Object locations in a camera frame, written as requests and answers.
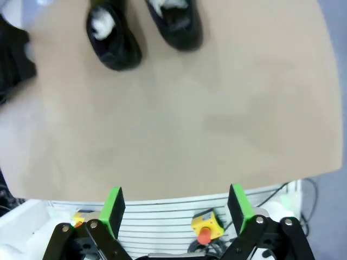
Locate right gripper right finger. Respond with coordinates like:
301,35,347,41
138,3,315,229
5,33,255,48
221,183,316,260

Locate black cable bundle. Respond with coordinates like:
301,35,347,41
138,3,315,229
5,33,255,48
188,238,234,257

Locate yellow emergency stop box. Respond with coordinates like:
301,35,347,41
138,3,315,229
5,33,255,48
191,208,225,244
72,211,92,229

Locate black leather shoe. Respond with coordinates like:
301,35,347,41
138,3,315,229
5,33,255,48
145,0,204,52
86,0,143,72

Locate slotted aluminium base plate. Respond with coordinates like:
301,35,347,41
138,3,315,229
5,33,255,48
47,180,302,260

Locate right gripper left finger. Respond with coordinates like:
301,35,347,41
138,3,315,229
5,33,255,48
42,186,134,260

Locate black shoe stand panel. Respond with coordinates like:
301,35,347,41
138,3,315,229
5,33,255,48
0,13,37,105

